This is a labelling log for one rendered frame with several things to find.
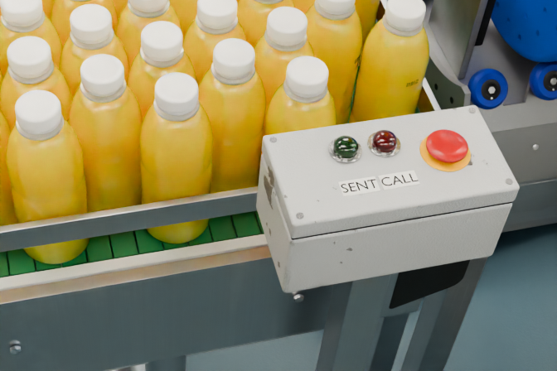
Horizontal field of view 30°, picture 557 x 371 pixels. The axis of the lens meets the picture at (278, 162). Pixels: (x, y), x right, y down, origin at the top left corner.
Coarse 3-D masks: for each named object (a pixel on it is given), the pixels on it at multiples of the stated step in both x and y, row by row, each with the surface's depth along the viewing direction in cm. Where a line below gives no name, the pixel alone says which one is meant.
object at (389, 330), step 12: (408, 312) 179; (384, 324) 180; (396, 324) 181; (384, 336) 184; (396, 336) 185; (372, 348) 188; (384, 348) 187; (396, 348) 188; (372, 360) 190; (384, 360) 191
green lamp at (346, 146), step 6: (342, 138) 88; (348, 138) 88; (354, 138) 88; (336, 144) 88; (342, 144) 87; (348, 144) 87; (354, 144) 88; (336, 150) 88; (342, 150) 87; (348, 150) 87; (354, 150) 87; (342, 156) 87; (348, 156) 87; (354, 156) 88
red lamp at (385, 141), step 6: (378, 132) 89; (384, 132) 89; (390, 132) 89; (372, 138) 89; (378, 138) 88; (384, 138) 88; (390, 138) 88; (396, 138) 89; (372, 144) 89; (378, 144) 88; (384, 144) 88; (390, 144) 88; (396, 144) 89; (378, 150) 88; (384, 150) 88; (390, 150) 88
